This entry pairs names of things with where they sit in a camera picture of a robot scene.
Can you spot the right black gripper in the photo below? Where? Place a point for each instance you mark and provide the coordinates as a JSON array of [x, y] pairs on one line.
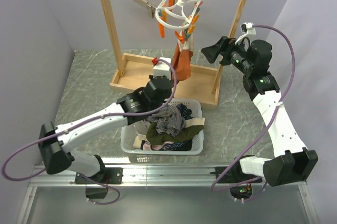
[[226, 46]]

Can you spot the orange white underwear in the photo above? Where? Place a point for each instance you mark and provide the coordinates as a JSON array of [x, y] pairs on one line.
[[182, 58]]

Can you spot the white round clip hanger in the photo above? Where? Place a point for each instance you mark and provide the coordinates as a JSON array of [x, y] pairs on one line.
[[178, 15]]

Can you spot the grey striped underwear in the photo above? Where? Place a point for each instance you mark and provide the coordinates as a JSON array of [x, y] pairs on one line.
[[168, 120]]

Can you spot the beige underwear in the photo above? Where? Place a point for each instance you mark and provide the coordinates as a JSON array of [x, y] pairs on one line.
[[142, 127]]

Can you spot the olive green underwear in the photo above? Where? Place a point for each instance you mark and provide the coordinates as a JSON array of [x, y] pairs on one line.
[[193, 127]]

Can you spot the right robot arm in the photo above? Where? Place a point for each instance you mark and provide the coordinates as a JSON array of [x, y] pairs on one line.
[[292, 161]]

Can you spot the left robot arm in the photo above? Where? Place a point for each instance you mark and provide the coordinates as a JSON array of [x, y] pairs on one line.
[[59, 143]]

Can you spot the pink underwear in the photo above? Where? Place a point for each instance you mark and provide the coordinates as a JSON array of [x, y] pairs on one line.
[[141, 143]]

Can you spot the wooden clothes rack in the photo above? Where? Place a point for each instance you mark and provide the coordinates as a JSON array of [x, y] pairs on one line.
[[203, 84]]

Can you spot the white plastic laundry basket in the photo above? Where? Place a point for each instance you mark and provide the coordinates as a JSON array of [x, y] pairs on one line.
[[129, 133]]

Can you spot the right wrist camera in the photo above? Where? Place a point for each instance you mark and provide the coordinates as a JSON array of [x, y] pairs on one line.
[[248, 30]]

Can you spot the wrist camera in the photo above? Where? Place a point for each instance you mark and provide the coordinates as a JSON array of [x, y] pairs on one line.
[[248, 30], [161, 68]]

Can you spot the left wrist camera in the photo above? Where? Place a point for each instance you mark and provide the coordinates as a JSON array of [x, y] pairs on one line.
[[161, 68]]

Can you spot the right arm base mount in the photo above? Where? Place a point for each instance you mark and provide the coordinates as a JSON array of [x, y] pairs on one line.
[[233, 176]]

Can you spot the aluminium rail frame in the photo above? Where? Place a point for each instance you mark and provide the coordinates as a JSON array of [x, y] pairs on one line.
[[60, 198]]

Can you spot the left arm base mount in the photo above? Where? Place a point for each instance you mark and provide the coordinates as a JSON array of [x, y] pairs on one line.
[[96, 185]]

